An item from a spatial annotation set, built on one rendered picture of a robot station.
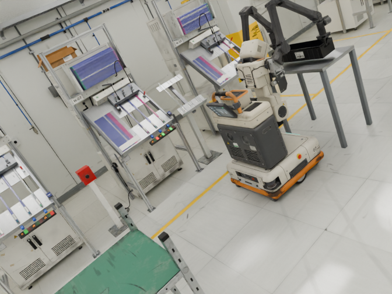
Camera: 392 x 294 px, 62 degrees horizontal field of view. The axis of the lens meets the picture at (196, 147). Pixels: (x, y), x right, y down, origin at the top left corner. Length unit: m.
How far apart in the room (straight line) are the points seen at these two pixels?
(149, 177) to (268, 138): 1.71
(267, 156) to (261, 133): 0.20
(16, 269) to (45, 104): 2.37
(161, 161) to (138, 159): 0.31
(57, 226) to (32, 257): 0.36
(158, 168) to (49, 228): 1.32
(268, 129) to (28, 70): 3.55
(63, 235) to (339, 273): 2.62
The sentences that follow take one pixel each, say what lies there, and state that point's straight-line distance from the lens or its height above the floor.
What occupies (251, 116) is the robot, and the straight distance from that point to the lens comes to 2.51.
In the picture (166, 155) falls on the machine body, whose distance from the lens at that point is 3.92.
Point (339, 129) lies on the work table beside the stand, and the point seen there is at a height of 0.21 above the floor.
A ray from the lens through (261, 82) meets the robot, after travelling 2.82.
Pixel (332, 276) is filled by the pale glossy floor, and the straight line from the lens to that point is 2.24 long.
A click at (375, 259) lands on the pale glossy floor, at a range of 2.28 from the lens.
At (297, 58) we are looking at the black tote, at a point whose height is 0.87.
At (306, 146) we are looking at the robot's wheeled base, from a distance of 2.94.
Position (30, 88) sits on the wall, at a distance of 5.09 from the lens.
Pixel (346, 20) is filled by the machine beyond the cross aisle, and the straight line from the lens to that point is 6.96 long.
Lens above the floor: 1.72
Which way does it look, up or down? 22 degrees down
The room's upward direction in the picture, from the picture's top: 27 degrees counter-clockwise
